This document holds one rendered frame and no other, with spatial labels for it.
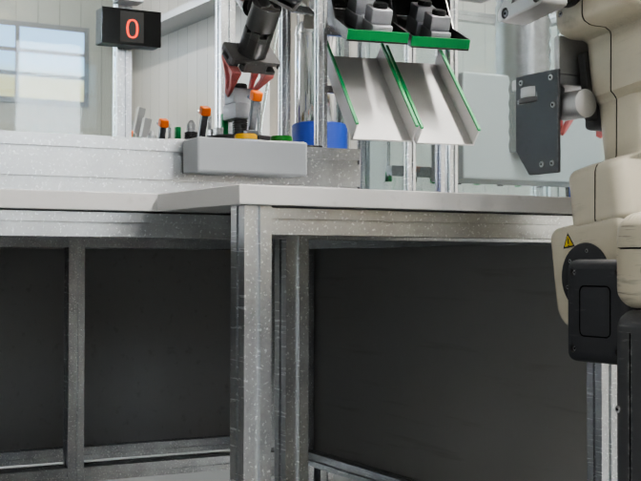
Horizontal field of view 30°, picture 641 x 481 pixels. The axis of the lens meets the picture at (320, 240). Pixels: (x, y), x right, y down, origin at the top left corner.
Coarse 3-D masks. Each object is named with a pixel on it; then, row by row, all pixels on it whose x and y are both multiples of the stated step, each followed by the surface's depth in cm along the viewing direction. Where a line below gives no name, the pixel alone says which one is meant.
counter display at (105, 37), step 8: (104, 8) 231; (112, 8) 232; (120, 8) 233; (104, 16) 231; (112, 16) 232; (144, 16) 235; (152, 16) 236; (160, 16) 236; (104, 24) 231; (112, 24) 232; (144, 24) 235; (152, 24) 235; (160, 24) 236; (104, 32) 231; (112, 32) 232; (144, 32) 235; (152, 32) 235; (160, 32) 236; (104, 40) 231; (112, 40) 232; (144, 40) 235; (152, 40) 235; (160, 40) 236
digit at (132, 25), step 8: (120, 16) 232; (128, 16) 233; (136, 16) 234; (120, 24) 232; (128, 24) 233; (136, 24) 234; (120, 32) 232; (128, 32) 233; (136, 32) 234; (120, 40) 232; (128, 40) 233; (136, 40) 234
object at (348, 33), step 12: (312, 0) 260; (336, 0) 263; (384, 0) 253; (336, 12) 259; (336, 24) 244; (396, 24) 247; (348, 36) 238; (360, 36) 238; (372, 36) 239; (384, 36) 240; (396, 36) 240; (408, 36) 241
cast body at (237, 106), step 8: (240, 88) 232; (224, 96) 235; (232, 96) 232; (240, 96) 232; (224, 104) 235; (232, 104) 232; (240, 104) 231; (248, 104) 231; (224, 112) 235; (232, 112) 232; (240, 112) 231; (248, 112) 231; (224, 120) 235
